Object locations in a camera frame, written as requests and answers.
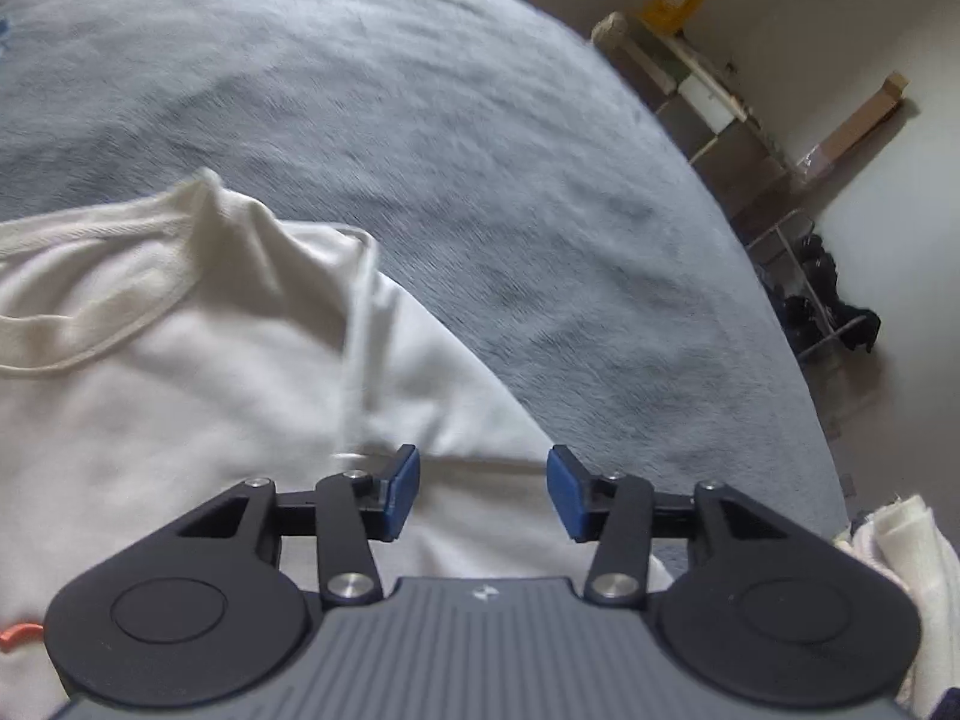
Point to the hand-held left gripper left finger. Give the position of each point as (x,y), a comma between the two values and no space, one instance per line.
(401,491)

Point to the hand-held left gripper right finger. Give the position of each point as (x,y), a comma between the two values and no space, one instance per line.
(568,491)

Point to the white printed sweatshirt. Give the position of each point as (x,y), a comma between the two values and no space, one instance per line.
(187,390)

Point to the grey fleece bed blanket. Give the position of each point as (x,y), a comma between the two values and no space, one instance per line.
(450,165)

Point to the black shoes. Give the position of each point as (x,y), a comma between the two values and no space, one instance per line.
(817,270)

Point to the metal shoe rack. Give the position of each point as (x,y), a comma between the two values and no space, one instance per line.
(776,229)

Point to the white fluffy cloth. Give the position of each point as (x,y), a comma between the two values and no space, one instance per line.
(915,577)

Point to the cream shelf rack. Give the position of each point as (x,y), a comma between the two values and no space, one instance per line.
(637,45)

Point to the long cardboard box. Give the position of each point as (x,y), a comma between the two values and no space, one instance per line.
(862,124)

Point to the yellow box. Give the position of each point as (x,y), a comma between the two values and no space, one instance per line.
(671,4)

